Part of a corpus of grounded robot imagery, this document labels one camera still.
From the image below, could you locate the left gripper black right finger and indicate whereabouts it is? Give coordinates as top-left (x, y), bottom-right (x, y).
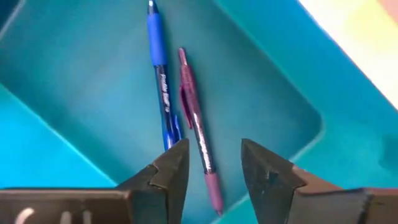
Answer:
top-left (241, 139), bottom-right (398, 224)

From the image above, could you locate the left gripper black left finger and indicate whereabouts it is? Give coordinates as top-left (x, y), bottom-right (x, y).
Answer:
top-left (0, 138), bottom-right (190, 224)

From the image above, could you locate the purple pen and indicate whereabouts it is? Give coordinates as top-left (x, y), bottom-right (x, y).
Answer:
top-left (177, 47), bottom-right (224, 217)

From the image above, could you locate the blue pen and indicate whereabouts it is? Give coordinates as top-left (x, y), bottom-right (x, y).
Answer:
top-left (146, 0), bottom-right (184, 152)

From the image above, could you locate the blue plastic bin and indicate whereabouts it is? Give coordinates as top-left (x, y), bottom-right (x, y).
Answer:
top-left (0, 0), bottom-right (398, 224)

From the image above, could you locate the pink plastic bin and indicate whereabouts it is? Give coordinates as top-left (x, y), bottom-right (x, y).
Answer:
top-left (376, 0), bottom-right (398, 15)

